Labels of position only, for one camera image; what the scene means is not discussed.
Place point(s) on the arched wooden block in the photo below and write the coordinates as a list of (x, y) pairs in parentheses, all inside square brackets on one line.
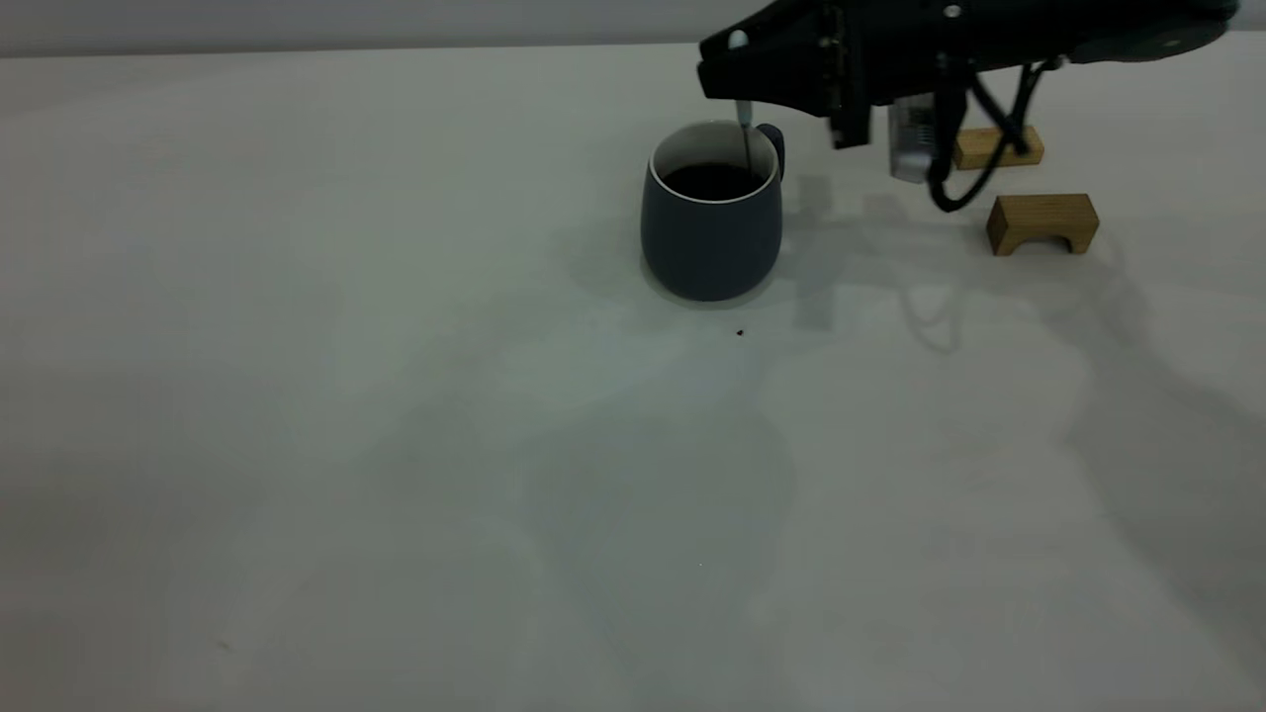
[(1029, 218)]

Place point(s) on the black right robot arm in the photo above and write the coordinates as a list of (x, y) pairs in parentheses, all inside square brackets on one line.
[(1108, 35)]

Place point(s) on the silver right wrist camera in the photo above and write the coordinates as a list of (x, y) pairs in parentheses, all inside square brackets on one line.
[(910, 138)]

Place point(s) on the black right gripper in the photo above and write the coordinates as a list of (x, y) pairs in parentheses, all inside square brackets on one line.
[(900, 49)]

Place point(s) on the flat wooden block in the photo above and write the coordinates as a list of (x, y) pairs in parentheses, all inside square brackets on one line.
[(989, 148)]

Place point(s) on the dark grey ceramic cup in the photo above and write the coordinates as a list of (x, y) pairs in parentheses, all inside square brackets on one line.
[(707, 247)]

